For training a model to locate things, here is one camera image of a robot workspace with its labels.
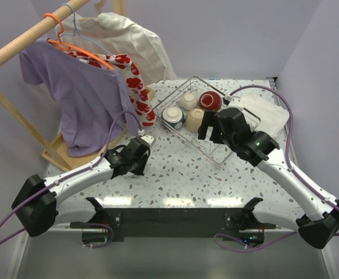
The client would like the red bowl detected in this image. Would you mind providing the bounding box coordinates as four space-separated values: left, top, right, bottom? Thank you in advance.
198 91 222 112

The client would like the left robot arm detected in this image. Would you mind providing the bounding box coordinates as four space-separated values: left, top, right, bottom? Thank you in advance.
12 135 156 237

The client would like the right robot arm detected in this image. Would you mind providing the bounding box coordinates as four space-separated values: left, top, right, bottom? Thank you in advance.
198 108 339 249

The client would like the wooden clothes rack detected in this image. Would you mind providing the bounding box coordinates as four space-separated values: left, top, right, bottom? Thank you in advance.
0 0 155 172

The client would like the cream floral bowl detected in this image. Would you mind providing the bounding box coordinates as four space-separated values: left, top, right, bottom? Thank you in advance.
185 108 205 133

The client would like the small white bowl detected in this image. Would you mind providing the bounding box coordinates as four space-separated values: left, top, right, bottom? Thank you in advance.
179 93 198 110

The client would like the teal white dotted bowl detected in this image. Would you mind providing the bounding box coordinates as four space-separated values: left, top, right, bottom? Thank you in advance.
162 106 184 130

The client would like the white folded cloth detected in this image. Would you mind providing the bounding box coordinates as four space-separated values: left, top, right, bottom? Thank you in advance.
241 92 290 139

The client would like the purple t-shirt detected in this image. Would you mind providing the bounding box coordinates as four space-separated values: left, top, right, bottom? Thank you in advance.
19 38 139 157

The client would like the white shirt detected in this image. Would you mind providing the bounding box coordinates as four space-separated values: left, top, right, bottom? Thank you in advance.
62 12 177 85

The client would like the orange hanger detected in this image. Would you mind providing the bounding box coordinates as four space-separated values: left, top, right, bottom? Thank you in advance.
43 13 113 70

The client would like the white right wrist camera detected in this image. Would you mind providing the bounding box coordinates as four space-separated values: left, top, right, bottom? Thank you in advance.
223 95 244 111

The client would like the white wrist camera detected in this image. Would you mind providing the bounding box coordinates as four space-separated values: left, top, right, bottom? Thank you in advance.
138 130 156 147
223 95 244 111

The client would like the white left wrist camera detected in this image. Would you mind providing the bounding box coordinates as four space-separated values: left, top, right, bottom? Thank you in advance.
138 130 156 147

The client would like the wire dish rack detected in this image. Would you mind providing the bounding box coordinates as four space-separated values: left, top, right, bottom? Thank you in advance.
154 76 244 168

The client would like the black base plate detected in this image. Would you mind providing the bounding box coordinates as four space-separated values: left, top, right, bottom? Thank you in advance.
70 208 276 245

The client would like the blue wire hanger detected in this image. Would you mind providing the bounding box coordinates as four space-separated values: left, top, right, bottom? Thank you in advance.
61 3 115 57

